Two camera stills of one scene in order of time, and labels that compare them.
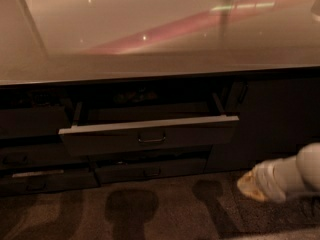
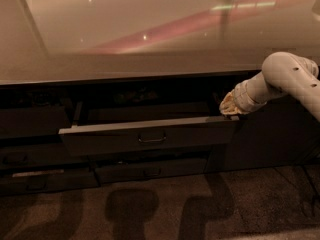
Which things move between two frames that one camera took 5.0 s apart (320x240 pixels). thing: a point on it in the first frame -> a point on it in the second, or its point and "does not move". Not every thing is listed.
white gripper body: [267, 181] -> [240, 99]
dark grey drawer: [47, 181] does not move
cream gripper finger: [247, 184] -> [228, 104]
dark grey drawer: [33, 122] does not move
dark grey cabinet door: [277, 115] does not move
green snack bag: [134, 96] does not move
